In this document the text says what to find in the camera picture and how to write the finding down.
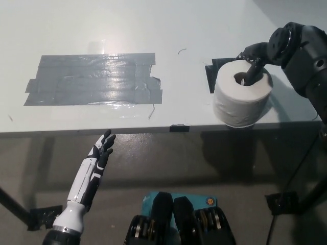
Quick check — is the grey duct tape patch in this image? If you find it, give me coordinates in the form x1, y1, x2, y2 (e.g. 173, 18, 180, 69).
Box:
23, 53, 164, 107

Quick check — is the small black tape strip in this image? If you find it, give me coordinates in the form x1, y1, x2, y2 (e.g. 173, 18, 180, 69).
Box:
169, 124, 191, 133

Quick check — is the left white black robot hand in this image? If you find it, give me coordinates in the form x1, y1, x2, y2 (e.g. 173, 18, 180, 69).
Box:
66, 129, 117, 212

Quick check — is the black tape square patch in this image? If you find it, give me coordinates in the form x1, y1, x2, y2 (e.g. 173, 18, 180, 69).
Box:
205, 58, 236, 94

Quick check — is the black teal robot torso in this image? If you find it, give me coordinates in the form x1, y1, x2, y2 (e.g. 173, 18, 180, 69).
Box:
124, 190, 237, 245

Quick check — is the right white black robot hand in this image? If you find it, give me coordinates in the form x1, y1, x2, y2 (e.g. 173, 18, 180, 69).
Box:
235, 42, 276, 86

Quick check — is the white toilet paper roll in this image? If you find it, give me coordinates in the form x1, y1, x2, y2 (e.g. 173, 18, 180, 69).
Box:
213, 60, 273, 128

